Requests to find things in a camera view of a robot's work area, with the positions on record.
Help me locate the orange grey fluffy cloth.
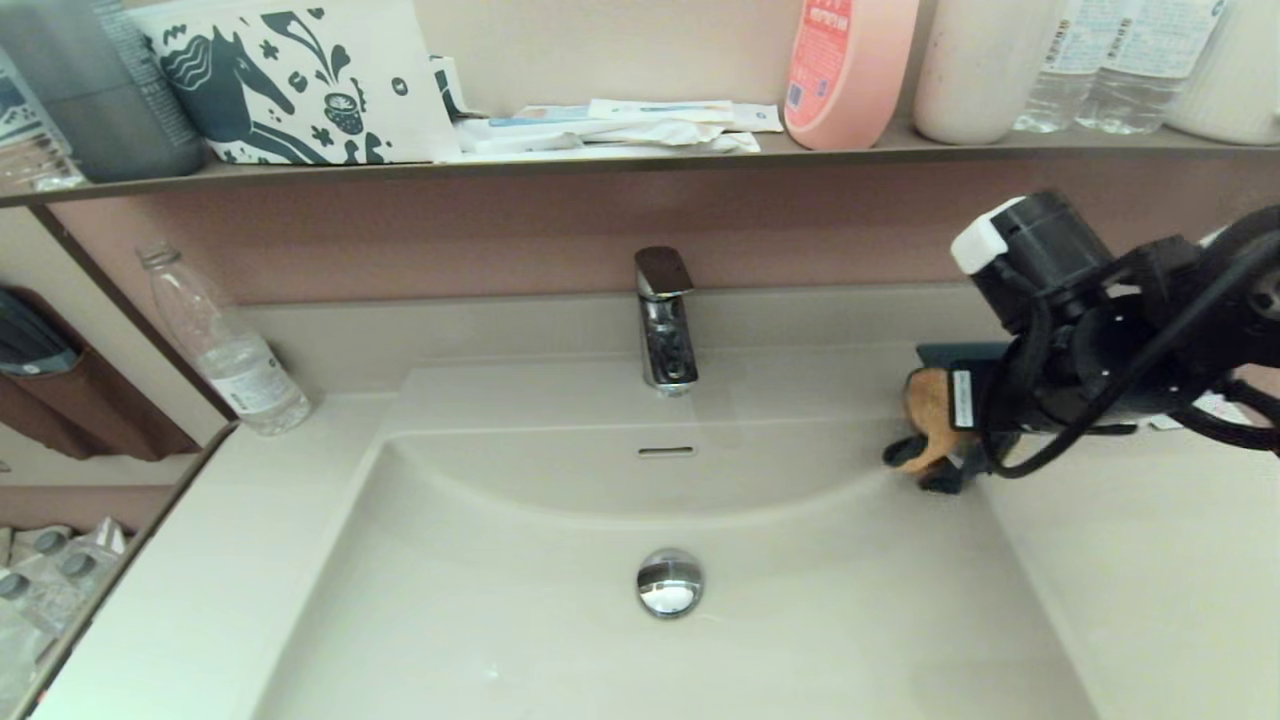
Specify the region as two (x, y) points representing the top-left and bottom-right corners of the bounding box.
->
(882, 367), (986, 494)

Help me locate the chrome faucet brown lever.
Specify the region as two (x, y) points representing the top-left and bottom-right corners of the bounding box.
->
(634, 247), (699, 398)

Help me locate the white ceramic sink basin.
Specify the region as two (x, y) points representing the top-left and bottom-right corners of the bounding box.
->
(240, 345), (1101, 720)

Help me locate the blue soap dish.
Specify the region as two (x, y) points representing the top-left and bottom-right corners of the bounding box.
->
(916, 342), (1011, 369)

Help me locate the printed paper leaflet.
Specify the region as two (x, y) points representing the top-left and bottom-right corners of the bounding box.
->
(1150, 392), (1246, 431)

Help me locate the clear water bottle white label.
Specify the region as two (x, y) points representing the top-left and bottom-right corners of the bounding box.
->
(1075, 0), (1229, 136)
(1012, 0), (1105, 134)

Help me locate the pink lotion bottle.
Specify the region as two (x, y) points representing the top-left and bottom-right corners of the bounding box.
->
(784, 0), (919, 151)

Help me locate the chrome drain stopper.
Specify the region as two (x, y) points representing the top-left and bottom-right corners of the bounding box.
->
(636, 548), (705, 619)

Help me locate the white ribbed jar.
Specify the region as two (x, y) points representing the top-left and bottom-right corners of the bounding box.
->
(1165, 0), (1280, 146)

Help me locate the white blue toothbrush packet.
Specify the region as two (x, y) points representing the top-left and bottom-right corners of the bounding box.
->
(587, 98), (736, 123)

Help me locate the large white plastic packet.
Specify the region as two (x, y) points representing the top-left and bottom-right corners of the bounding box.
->
(455, 116), (761, 159)

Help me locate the slim clear plastic bottle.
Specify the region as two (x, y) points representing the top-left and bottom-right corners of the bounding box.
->
(138, 245), (313, 436)

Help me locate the horse pattern white box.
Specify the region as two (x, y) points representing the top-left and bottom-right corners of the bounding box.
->
(128, 0), (461, 166)

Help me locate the dark grey canister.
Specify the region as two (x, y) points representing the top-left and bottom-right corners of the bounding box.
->
(0, 0), (209, 184)

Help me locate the plastic wrapped bottle pack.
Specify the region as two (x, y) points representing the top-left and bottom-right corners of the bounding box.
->
(0, 518), (131, 706)

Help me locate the dark grey ribbed item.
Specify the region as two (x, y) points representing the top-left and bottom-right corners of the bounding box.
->
(0, 290), (81, 376)

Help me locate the clear plastic packet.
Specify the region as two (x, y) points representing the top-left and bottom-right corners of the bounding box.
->
(0, 138), (86, 193)

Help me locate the blue patterned box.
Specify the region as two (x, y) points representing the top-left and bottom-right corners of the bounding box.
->
(0, 50), (71, 161)

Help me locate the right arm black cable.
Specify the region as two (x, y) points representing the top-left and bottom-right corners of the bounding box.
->
(978, 228), (1280, 479)

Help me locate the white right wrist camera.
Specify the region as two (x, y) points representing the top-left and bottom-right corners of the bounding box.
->
(950, 197), (1029, 276)

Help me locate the brown wall shelf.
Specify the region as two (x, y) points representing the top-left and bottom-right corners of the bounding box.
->
(0, 122), (1280, 209)

